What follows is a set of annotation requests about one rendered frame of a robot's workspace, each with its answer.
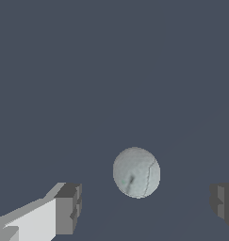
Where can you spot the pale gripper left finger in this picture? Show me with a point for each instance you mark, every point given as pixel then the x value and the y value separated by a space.
pixel 40 216

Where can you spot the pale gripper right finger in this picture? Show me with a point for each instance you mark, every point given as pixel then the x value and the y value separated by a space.
pixel 225 200

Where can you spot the pale grey ball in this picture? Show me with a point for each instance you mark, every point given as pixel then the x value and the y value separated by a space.
pixel 136 172

